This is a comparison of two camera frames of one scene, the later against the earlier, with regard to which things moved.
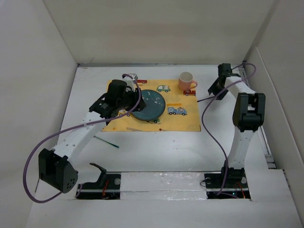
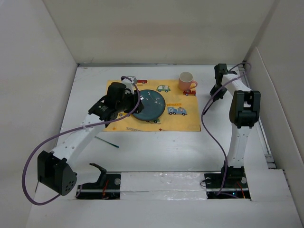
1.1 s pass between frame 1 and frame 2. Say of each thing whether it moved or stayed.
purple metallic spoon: moved
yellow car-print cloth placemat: stayed
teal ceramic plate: stayed
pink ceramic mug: stayed
